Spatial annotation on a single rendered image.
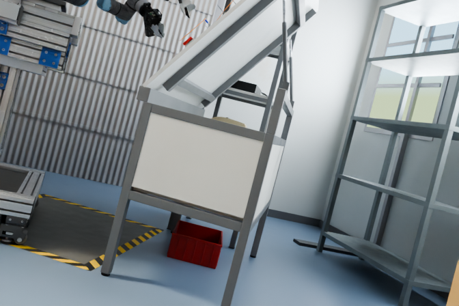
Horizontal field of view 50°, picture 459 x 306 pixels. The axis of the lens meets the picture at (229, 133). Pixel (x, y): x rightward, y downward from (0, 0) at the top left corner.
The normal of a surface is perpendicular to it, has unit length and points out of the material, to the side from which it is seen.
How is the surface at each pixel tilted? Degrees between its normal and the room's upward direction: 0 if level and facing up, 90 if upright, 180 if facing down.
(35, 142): 90
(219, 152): 90
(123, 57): 90
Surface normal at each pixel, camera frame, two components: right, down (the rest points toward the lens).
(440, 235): -0.92, -0.24
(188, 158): -0.15, -0.04
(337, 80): 0.29, 0.08
